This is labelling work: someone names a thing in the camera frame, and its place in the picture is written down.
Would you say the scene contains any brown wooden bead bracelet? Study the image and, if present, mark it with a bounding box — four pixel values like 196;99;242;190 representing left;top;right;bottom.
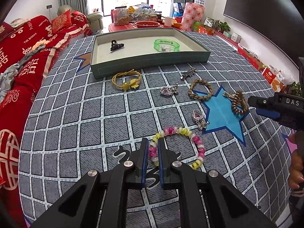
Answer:
222;90;249;116

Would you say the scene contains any pink yellow beaded bracelet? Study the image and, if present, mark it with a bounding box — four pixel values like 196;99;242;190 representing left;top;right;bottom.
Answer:
148;126;206;170

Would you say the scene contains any silver pink charm ring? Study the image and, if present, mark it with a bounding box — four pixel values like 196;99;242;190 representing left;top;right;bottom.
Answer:
192;108;210;131

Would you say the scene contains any braided brown rope bracelet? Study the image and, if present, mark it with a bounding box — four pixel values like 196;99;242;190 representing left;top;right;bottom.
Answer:
188;78;215;101

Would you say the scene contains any yellow hair tie with beads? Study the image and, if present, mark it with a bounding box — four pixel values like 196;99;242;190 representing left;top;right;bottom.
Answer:
111;69;143;91

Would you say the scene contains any silver heart pendant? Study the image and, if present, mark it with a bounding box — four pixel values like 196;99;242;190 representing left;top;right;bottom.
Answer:
160;84;178;96

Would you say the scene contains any green translucent bangle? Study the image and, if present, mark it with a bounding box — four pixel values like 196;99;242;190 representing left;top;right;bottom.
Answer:
154;39;180;52

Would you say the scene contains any black hair claw clip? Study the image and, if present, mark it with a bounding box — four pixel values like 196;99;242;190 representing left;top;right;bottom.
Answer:
110;40;125;51

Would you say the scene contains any person right hand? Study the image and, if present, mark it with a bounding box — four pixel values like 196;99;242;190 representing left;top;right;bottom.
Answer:
288;131;303;196

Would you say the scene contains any blue grey checked tablecloth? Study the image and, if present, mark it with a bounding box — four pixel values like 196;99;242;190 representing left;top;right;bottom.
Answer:
19;33;291;223

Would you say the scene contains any silver metal hair clip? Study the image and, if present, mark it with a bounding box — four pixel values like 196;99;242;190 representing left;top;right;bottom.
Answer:
180;67;198;80

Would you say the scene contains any green potted plant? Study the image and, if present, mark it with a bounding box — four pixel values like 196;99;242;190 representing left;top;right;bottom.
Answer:
214;20;231;33

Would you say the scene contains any pink floral gift box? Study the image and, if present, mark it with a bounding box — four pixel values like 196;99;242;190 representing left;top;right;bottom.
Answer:
181;3;205;31

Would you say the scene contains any white mug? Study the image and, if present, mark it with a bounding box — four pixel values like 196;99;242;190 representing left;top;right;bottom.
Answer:
163;17;173;27

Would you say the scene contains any dark green tray box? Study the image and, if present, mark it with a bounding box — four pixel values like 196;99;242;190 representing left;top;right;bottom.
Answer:
90;28;211;79

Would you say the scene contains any grey floral blanket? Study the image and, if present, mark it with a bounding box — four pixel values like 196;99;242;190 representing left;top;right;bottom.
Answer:
0;40;49;102

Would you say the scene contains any red plastic basin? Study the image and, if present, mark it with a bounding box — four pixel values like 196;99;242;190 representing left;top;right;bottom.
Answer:
135;21;160;28

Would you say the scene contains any red round table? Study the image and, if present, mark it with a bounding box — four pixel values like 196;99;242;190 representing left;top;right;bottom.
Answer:
108;22;184;32

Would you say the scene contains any beige armchair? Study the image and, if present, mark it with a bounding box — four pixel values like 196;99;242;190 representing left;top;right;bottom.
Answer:
57;5;104;32

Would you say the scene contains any red embroidered cushion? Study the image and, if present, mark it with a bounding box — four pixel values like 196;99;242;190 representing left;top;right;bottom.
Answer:
51;10;72;34

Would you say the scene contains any red sofa with cover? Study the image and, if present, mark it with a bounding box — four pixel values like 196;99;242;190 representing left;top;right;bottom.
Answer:
1;13;91;227

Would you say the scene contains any clear snack jar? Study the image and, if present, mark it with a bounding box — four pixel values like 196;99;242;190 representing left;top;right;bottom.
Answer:
113;6;129;26

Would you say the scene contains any black wall television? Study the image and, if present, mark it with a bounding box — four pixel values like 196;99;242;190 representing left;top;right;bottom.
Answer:
223;0;303;65

